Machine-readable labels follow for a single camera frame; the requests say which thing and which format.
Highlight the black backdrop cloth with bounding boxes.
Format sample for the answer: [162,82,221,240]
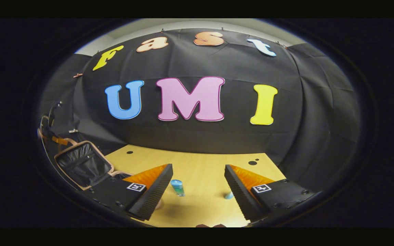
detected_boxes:
[36,28,362,185]

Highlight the pink suitcase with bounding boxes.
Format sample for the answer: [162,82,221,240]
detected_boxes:
[53,140,165,211]

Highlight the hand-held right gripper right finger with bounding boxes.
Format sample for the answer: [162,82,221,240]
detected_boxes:
[224,164,322,222]

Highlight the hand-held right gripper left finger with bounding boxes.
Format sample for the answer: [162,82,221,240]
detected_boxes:
[82,163,174,221]

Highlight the blue green skin care bottle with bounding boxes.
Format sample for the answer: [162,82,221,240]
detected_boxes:
[170,179,185,197]

